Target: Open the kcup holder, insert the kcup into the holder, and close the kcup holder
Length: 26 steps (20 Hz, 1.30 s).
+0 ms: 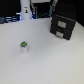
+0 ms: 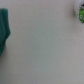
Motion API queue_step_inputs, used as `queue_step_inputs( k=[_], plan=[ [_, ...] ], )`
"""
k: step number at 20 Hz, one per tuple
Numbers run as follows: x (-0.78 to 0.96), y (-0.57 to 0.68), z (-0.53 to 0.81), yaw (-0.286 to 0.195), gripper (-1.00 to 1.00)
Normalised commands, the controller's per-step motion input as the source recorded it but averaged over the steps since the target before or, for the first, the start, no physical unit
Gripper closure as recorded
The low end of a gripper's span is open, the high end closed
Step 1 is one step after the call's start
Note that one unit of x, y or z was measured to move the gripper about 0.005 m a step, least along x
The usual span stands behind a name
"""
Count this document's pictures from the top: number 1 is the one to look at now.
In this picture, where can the green lid kcup pod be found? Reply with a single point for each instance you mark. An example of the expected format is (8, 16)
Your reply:
(24, 47)

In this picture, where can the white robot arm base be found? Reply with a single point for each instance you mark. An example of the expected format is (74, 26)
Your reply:
(25, 10)

